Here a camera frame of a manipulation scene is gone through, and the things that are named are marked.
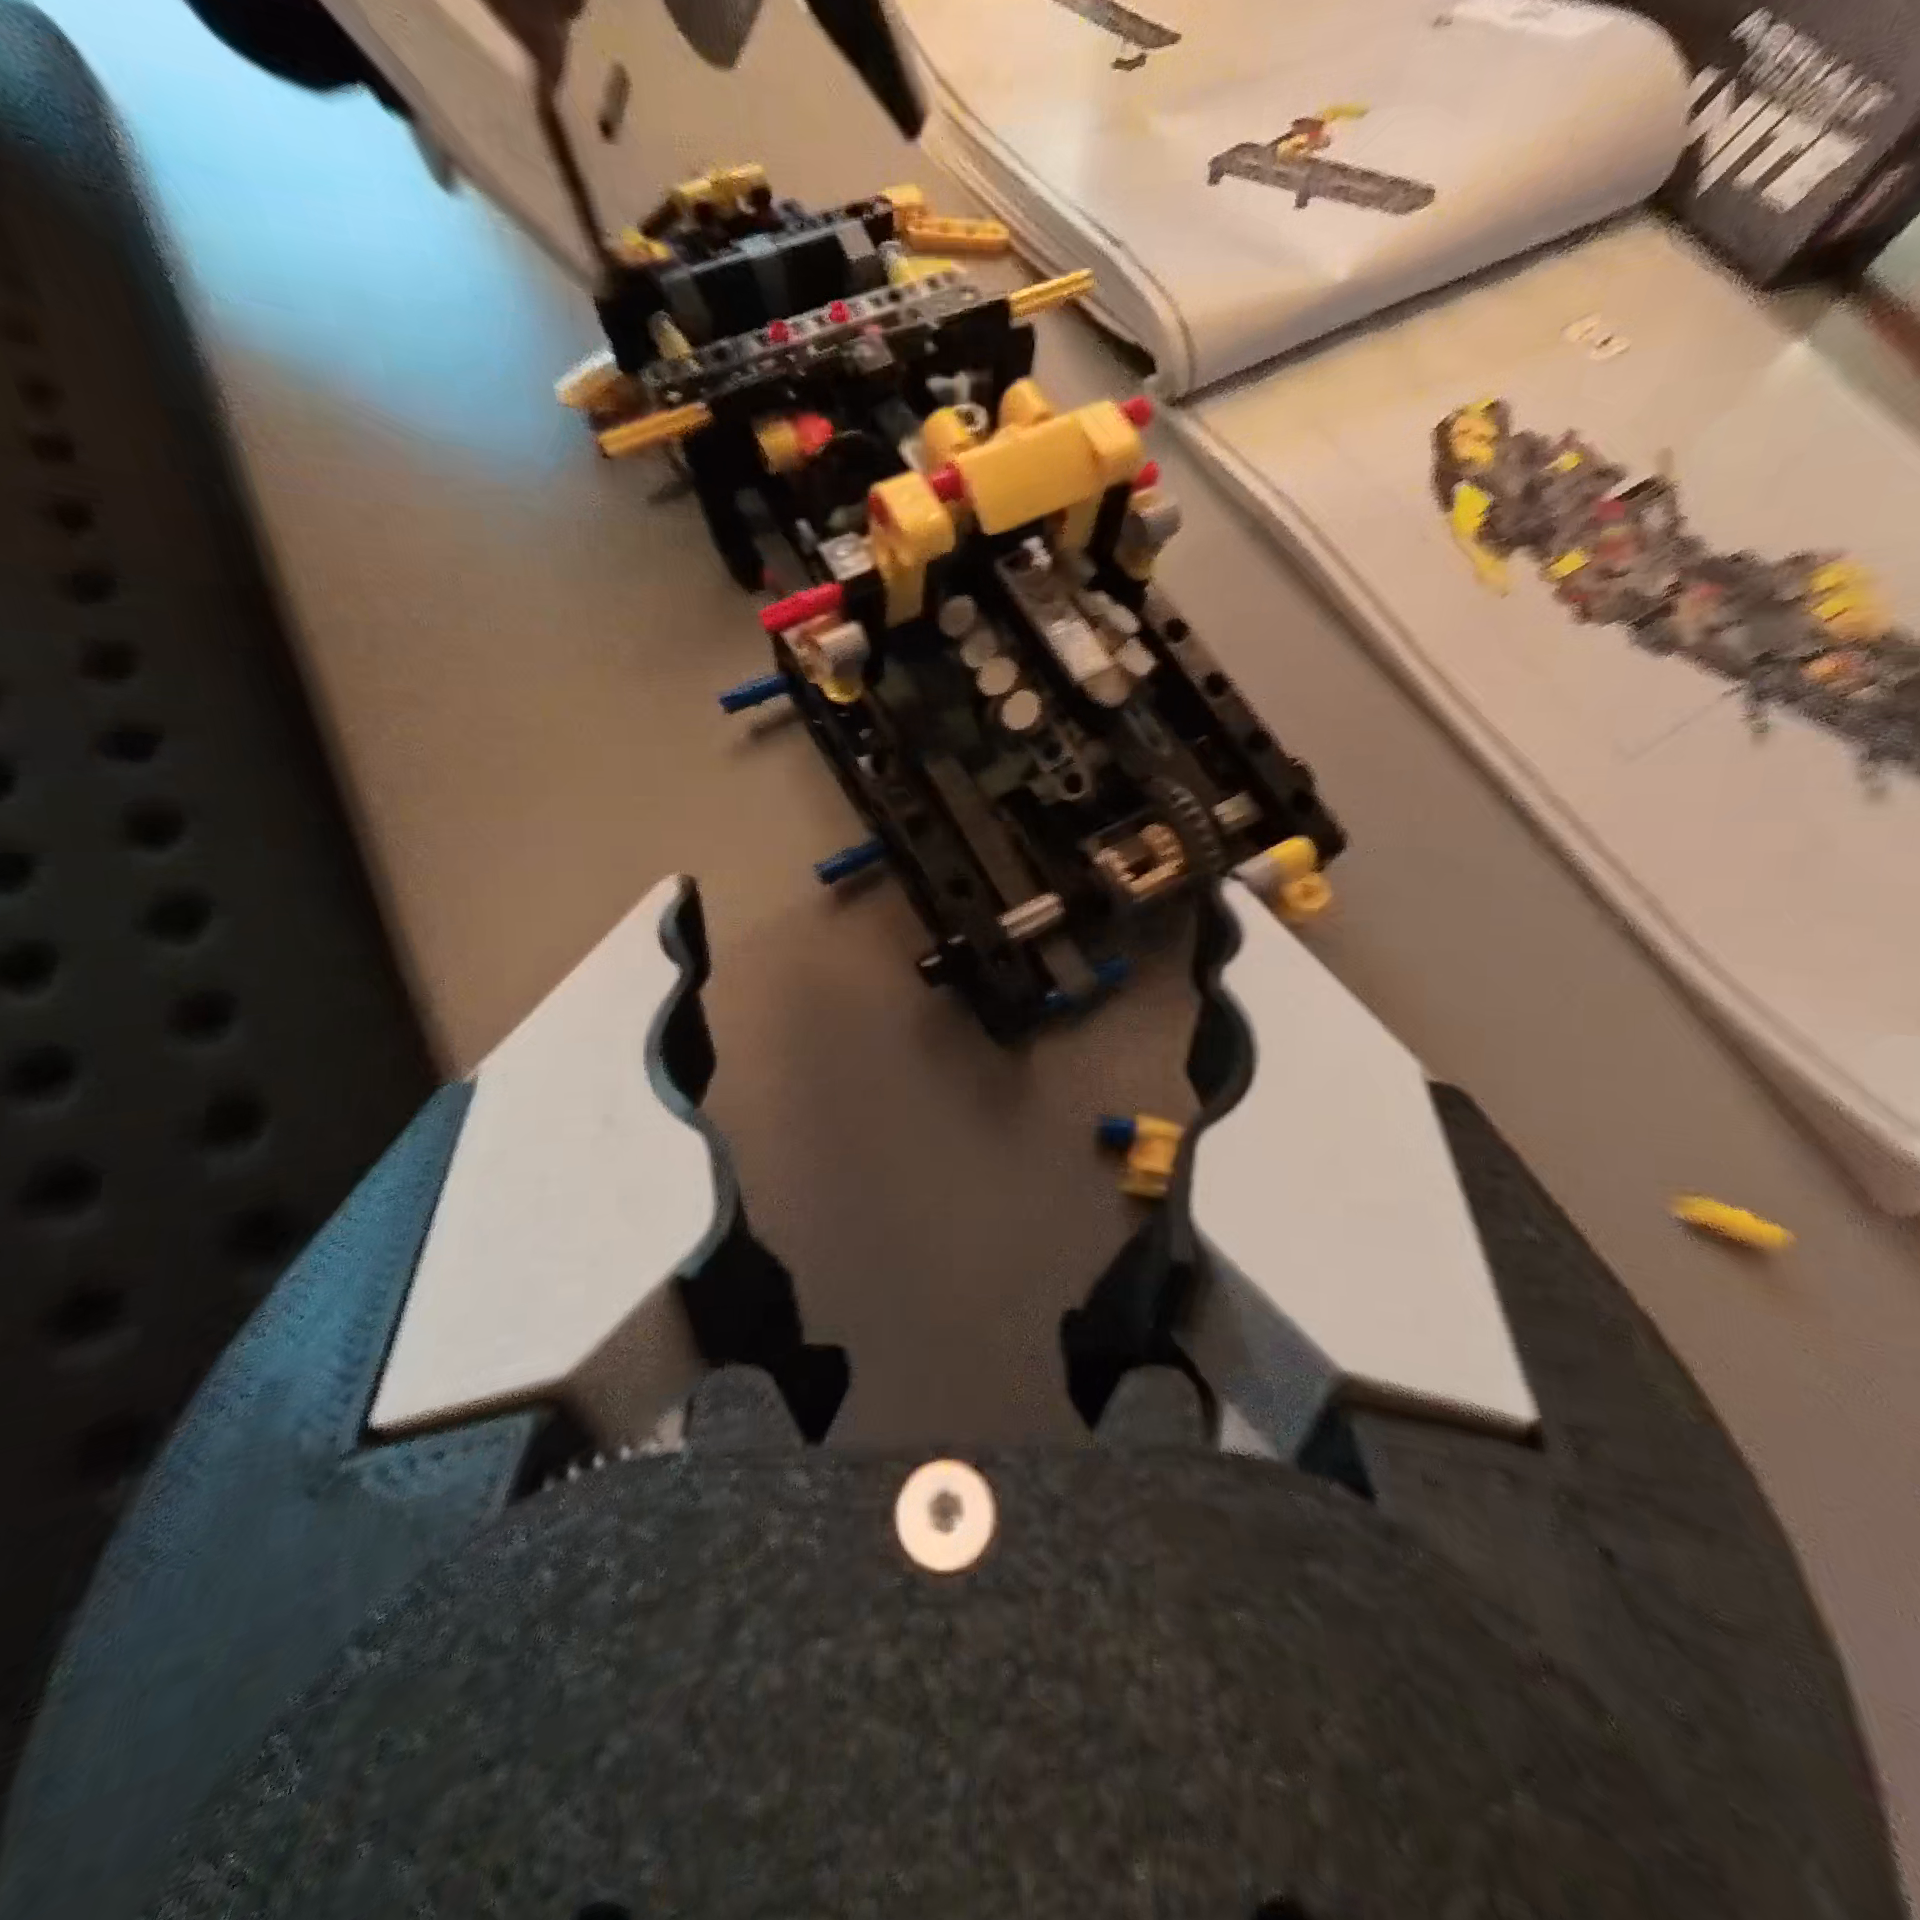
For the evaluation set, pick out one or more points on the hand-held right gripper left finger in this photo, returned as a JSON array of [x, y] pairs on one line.
[[556, 1201]]

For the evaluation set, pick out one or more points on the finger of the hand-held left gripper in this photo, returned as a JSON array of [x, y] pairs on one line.
[[481, 91], [869, 60]]

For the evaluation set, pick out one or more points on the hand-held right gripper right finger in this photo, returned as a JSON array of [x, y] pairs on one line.
[[1349, 1201]]

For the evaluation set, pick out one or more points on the small yellow grey lego connector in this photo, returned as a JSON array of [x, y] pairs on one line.
[[1152, 1153]]

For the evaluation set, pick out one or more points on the black yellow lego car chassis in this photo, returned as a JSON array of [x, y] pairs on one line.
[[1050, 721]]

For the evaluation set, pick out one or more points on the yellow lego beam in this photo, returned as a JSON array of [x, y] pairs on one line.
[[960, 234]]

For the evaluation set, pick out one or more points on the yellow lego pin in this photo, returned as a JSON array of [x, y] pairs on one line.
[[1733, 1225]]

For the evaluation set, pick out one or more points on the open lego instruction booklet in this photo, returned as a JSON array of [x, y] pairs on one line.
[[1499, 676]]

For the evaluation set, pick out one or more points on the lego set cardboard box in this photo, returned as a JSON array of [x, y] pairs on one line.
[[1798, 137]]

